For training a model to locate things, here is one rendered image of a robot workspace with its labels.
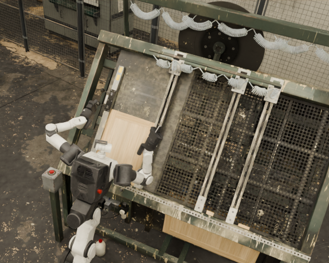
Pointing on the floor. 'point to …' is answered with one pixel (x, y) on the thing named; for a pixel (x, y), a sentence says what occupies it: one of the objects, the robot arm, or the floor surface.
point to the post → (56, 216)
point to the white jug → (100, 248)
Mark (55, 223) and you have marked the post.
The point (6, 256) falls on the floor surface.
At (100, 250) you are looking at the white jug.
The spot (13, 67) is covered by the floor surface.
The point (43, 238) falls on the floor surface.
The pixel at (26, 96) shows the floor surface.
